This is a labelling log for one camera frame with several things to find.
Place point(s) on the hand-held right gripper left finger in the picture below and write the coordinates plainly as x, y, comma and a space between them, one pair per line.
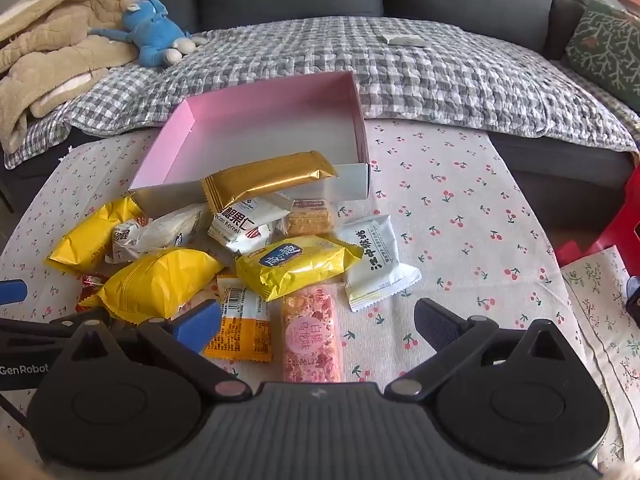
200, 324

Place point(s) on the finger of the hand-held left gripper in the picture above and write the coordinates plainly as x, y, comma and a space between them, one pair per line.
12, 291
35, 327

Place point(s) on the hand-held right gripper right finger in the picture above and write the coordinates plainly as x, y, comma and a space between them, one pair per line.
440, 325

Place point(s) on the orange and white packet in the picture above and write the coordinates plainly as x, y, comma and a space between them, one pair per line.
242, 330

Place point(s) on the large yellow snack packet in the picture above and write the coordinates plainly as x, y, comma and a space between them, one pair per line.
160, 282

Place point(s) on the red snack packet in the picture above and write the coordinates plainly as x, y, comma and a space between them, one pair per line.
92, 287

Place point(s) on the white bread clear packet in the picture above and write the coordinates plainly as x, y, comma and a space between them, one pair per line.
172, 230

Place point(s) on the white nut packet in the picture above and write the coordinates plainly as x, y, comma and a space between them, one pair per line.
245, 227

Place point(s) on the yellow packet blue label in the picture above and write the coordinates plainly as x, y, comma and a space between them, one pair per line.
295, 265

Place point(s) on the pink nougat bar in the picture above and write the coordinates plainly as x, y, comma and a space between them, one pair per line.
312, 335

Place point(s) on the small white packet red print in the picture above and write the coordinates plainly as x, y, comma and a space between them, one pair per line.
124, 240

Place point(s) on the clear biscuit packet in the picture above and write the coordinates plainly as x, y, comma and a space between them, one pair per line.
309, 217

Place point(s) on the gold wafer bar packet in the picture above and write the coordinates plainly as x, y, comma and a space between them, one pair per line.
265, 177

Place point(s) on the white box pink inside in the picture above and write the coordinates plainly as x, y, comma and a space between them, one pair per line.
260, 125

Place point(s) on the cherry print tablecloth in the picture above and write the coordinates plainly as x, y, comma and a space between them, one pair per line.
475, 235

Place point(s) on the beige leaf print cloth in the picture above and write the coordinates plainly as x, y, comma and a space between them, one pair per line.
600, 335

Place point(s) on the red plastic stool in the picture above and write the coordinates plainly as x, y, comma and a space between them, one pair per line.
625, 220

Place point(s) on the beige fleece blanket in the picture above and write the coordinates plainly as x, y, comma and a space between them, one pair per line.
50, 50

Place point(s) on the grey checked quilt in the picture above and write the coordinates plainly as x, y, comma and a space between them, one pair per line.
450, 70

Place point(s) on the white paper packet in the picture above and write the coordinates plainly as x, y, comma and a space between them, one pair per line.
405, 39

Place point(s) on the blue plush toy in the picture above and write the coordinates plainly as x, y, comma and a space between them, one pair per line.
150, 30

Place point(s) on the green branch print cushion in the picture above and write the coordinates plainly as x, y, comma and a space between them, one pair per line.
610, 50

